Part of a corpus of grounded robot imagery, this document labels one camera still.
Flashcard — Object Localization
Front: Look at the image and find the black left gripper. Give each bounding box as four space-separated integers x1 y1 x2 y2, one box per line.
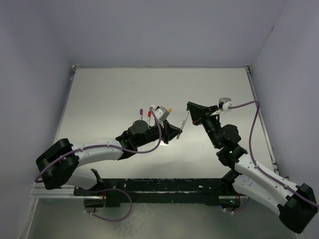
136 119 181 147

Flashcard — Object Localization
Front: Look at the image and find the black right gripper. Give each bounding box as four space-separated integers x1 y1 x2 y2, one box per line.
188 103 221 148

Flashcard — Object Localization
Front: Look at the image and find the green marker pen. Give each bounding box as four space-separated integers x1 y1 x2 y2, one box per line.
176 110 189 140

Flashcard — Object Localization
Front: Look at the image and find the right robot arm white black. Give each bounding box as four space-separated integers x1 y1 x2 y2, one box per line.
187 98 319 234

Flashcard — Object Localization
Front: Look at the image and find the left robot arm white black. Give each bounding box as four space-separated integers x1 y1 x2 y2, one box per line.
35 120 182 195

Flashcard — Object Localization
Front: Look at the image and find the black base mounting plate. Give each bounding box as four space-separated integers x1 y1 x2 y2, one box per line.
74 178 242 211

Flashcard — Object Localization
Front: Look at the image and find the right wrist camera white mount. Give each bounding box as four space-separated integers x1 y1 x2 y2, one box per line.
218 98 232 111

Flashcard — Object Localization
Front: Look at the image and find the aluminium rail right table edge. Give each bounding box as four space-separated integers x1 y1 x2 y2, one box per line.
245 66 279 174

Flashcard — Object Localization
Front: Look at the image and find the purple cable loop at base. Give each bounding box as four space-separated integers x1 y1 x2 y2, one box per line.
83 189 134 222

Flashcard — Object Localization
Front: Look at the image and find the aluminium rail front edge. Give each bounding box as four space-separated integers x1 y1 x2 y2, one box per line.
30 183 74 199

